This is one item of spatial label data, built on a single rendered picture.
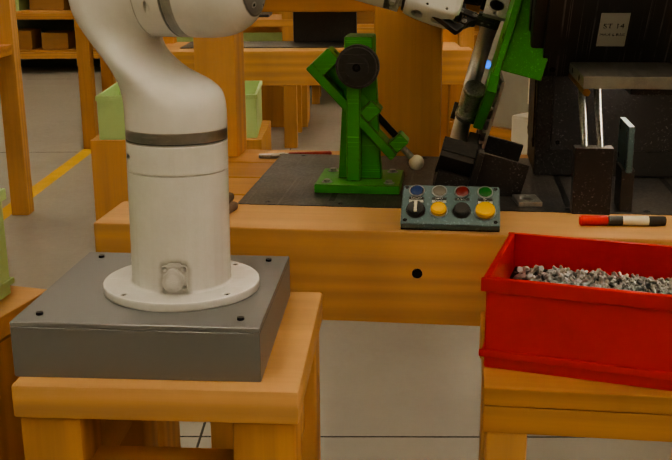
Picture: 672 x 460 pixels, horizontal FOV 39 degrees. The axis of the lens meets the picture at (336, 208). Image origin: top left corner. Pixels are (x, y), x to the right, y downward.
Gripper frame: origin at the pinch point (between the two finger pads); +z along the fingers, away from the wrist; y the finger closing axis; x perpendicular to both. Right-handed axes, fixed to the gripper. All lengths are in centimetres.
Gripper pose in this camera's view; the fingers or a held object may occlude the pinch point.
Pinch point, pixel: (490, 12)
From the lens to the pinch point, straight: 175.6
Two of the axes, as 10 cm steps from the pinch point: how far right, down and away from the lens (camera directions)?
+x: -0.9, 4.8, 8.7
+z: 9.6, 2.8, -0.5
